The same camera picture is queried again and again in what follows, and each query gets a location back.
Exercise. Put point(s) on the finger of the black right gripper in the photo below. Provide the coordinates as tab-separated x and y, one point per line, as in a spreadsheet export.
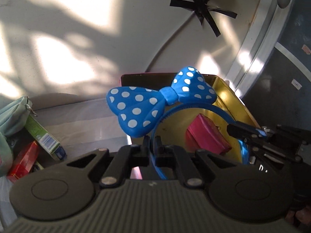
245	132

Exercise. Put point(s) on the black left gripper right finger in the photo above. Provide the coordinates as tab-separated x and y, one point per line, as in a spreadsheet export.
176	158

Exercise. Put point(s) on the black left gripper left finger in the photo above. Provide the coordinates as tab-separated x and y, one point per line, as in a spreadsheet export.
124	160

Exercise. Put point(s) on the magenta pink pouch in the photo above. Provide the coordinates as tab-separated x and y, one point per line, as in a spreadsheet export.
202	133

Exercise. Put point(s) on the blue polka dot bow headband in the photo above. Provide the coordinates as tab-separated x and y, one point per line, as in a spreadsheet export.
140	110

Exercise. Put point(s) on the green toothpaste box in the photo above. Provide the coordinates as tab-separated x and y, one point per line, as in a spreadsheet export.
50	144

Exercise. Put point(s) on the red cigarette pack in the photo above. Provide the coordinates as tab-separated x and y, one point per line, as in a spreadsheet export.
24	162

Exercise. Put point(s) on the light teal zipper pouch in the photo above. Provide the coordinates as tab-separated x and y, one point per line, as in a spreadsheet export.
13	119

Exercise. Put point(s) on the pink macaron biscuit tin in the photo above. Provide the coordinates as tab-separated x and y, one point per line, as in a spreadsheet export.
172	129

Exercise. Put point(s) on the black tape cross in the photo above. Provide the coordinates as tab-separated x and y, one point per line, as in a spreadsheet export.
202	10

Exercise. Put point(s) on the white door frame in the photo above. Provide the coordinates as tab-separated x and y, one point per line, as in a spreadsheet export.
265	29

